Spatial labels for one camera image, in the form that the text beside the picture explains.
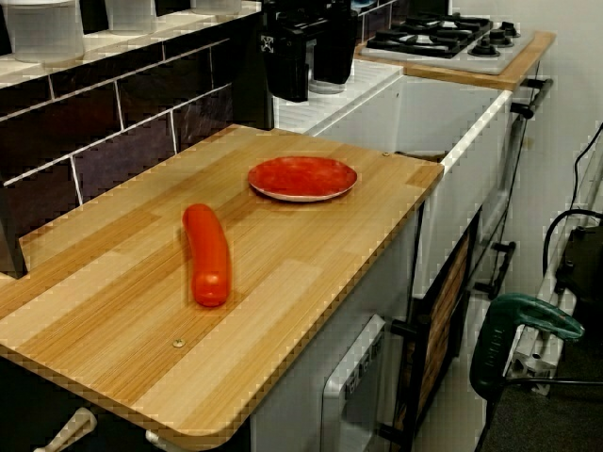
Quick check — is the wooden stove counter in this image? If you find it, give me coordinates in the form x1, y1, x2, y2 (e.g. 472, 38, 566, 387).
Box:
353, 30, 557, 91

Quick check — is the black cabinet handle bar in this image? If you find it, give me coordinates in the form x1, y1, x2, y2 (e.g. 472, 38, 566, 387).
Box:
474, 241, 517, 300
510, 77, 555, 120
378, 314, 431, 444

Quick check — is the grey toy stove hob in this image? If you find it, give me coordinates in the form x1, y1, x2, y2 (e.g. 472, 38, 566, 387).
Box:
360, 12, 538, 75

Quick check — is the green jigsaw power tool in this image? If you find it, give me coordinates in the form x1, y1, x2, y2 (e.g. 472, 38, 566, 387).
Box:
469, 292, 585, 399

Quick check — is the black looped cable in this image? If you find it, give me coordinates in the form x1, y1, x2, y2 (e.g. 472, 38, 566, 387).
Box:
541, 206, 603, 280

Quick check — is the aluminium profile rail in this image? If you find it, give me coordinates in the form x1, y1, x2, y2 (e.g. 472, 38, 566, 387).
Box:
506, 159, 603, 397

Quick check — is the white toy oven door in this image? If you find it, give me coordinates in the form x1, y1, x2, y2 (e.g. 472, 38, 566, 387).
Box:
321, 314, 388, 452

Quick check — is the red toy sausage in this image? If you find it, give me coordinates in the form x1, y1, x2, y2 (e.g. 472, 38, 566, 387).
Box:
182, 202, 235, 309

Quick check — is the black box device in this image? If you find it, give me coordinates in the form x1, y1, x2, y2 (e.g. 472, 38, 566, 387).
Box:
555, 225, 603, 308

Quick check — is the red plate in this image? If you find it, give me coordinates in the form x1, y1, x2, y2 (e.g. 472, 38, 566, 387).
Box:
248, 156, 358, 203

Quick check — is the large translucent plastic container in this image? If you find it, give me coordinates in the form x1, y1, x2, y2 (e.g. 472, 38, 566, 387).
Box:
2, 0, 86, 65

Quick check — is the wooden slat drawer front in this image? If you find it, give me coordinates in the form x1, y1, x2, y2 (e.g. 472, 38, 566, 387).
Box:
416, 234, 472, 416

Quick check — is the black vertical post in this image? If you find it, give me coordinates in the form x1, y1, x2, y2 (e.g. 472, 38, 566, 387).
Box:
233, 0, 275, 132

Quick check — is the white toy sink basin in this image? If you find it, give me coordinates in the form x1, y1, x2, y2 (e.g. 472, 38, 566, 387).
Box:
272, 59, 514, 299

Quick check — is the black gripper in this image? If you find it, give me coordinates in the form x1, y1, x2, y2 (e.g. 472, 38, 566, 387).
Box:
260, 0, 360, 104

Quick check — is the thin black cable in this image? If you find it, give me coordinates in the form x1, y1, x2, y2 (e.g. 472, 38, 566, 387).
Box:
570, 121, 603, 211

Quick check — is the black jigsaw power cable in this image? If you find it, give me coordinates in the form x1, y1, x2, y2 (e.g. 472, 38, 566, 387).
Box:
475, 375, 603, 452

